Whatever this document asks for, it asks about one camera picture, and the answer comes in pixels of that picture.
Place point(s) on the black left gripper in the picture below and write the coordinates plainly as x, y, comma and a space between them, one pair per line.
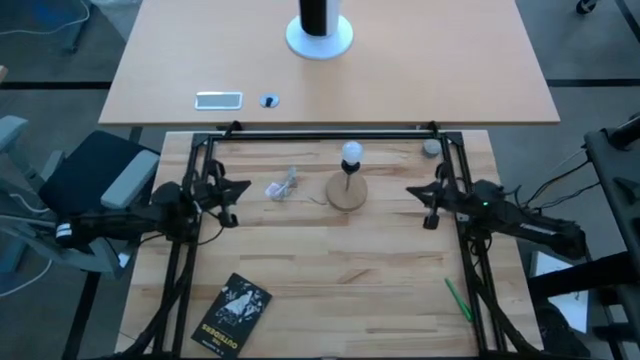
210, 195

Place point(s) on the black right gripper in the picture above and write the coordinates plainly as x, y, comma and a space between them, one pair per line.
452, 197

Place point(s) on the clear plastic wrap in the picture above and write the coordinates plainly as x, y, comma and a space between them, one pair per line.
281, 190

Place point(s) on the white frosted lightbulb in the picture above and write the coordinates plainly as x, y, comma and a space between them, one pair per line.
352, 151

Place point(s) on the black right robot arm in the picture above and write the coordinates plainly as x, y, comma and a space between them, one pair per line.
530, 227

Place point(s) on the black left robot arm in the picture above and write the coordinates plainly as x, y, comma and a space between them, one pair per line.
115, 220

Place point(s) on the grey speckled round puck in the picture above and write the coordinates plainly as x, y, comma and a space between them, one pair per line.
431, 148

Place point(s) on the wooden base lamp black socket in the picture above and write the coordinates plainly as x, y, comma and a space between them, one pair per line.
346, 194

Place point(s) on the silver rectangular desk plate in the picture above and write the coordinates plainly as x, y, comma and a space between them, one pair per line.
218, 100

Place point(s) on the green pen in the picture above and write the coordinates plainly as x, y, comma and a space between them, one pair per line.
458, 299

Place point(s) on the black paperback book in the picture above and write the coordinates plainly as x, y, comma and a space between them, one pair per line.
231, 316

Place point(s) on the light brown office desk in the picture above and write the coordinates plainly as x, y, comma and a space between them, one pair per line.
400, 75

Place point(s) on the black office chair grey armrests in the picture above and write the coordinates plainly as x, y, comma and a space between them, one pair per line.
85, 170

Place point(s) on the white tower fan round base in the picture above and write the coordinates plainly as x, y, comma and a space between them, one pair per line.
300, 45

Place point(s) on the white paper sheet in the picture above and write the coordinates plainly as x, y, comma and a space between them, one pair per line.
570, 305

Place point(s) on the black equipment stand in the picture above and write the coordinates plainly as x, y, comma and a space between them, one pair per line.
612, 175

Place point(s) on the black chair caster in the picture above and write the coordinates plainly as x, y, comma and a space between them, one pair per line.
585, 6

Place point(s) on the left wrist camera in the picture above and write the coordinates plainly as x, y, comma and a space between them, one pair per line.
235, 188

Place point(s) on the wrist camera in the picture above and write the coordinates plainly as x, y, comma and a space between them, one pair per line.
422, 193
235, 188

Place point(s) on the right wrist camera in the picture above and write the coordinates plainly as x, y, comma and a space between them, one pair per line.
422, 193

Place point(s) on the black frame clamp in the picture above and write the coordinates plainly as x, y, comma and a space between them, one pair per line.
432, 127
232, 128

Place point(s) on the black aluminium rig frame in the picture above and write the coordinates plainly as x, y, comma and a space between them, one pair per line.
350, 135

